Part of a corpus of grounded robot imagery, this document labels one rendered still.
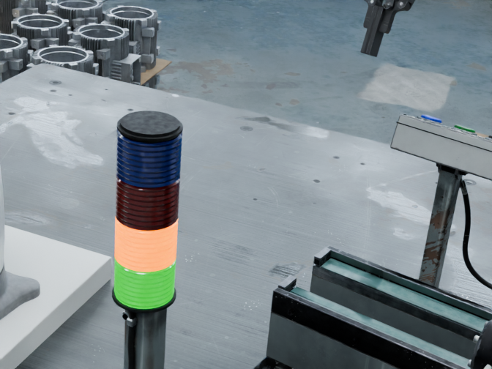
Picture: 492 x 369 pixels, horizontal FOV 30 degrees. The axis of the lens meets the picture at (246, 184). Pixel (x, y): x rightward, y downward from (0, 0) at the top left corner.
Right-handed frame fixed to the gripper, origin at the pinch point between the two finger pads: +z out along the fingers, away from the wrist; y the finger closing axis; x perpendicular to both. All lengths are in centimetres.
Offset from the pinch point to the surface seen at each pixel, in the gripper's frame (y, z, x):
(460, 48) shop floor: -109, -21, 380
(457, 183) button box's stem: 18.3, 17.3, 0.1
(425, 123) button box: 12.6, 10.5, -3.5
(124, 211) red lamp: 5, 25, -57
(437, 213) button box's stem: 16.7, 22.3, 1.1
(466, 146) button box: 19.0, 11.8, -3.5
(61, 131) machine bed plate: -64, 33, 14
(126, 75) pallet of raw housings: -138, 29, 128
